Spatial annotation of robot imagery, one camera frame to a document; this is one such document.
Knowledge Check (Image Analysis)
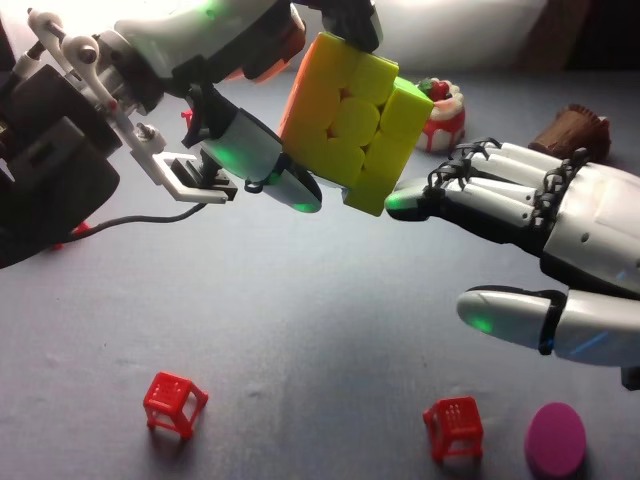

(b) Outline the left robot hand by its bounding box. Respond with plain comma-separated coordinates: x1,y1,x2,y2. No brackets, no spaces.
114,0,382,215

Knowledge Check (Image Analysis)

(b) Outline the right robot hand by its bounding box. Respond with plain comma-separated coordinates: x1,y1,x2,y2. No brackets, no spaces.
383,137,640,392

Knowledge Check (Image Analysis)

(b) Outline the colourful puzzle cube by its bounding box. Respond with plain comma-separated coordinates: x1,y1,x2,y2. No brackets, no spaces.
277,30,435,218

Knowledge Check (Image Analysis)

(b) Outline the brown toy log cake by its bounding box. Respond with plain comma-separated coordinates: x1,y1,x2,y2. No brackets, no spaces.
528,103,612,164

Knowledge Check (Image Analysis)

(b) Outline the toy strawberry cake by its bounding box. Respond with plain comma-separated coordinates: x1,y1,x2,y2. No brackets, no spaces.
413,77,467,151

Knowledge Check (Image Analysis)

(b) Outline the magenta round disc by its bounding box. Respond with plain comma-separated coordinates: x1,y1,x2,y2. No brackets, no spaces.
524,401,587,476

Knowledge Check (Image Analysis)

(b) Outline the grey table cloth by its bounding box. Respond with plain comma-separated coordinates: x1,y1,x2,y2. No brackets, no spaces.
0,64,640,480

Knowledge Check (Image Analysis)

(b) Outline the wrist camera on white bracket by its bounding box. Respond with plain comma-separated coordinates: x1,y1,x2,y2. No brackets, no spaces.
119,117,239,206

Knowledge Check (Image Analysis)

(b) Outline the grey camera cable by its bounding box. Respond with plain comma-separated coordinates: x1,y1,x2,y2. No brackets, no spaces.
47,202,209,249

